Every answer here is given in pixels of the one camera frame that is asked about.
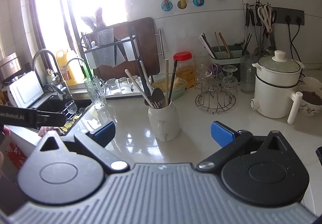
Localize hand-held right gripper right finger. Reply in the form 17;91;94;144
196;121;293;172

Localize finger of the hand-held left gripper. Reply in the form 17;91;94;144
36;110;67;128

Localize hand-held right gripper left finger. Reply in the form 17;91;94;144
38;121;130;172

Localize white ceramic mug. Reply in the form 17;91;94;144
148;99;182;142

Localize steel spoon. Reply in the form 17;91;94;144
152;87;165;109

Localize hanging kitchen utensils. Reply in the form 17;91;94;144
234;1;277;57

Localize pink cloth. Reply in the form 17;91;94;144
38;126;64;137

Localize black kitchen sink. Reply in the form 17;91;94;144
37;98;94;136

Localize yellow cloth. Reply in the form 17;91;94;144
61;113;83;132

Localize small stemmed glass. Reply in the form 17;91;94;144
65;100;77;114

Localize white countertop appliance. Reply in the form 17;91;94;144
8;70;45;109

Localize white drip tray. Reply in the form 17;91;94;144
104;83;151;100

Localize tall textured glass mug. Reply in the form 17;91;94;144
84;76;107;110

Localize silver rice cooker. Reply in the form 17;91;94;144
0;53;21;82

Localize clear stemmed glass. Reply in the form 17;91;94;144
222;65;238;94

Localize yellow plastic jug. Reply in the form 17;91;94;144
56;49;85;86

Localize green dish soap bottle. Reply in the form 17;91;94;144
80;61;93;81

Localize green plastic basket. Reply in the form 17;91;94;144
150;78;188;101

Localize white electric cooking pot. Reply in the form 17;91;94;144
250;50;304;124

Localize small steel faucet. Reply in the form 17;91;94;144
65;57;88;81

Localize purple lidded cup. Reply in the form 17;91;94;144
210;63;223;75

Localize dried noodle bundle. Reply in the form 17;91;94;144
152;78;186;93

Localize tall steel faucet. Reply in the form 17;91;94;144
32;49;68;96

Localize red-lid plastic jar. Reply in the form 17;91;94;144
173;52;196;89

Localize clear glass tumbler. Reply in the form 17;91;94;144
193;51;211;73

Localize white cutting board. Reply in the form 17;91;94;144
113;38;126;68

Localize green chopstick holder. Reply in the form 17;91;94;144
210;46;244;60

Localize silver patterned cutting board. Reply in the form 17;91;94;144
95;28;115;68

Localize printed ceramic bowl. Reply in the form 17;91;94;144
297;84;322;118

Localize dark wooden cutting board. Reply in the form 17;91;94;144
97;17;161;81

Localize black metal dish rack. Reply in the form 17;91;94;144
80;21;156;101

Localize plain white bowl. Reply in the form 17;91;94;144
302;76;322;90

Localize wire cup rack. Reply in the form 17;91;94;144
195;70;236;114

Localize clear handled glass mug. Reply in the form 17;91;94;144
240;54;259;93

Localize steel bar handle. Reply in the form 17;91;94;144
154;28;165;59

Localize dark-handled kitchen knives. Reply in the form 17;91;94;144
80;6;107;32

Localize black power cable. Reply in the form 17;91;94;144
286;16;303;68

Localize white-handled scissors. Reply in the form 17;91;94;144
257;4;278;33

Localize dark wall power strip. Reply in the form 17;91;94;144
271;7;305;26

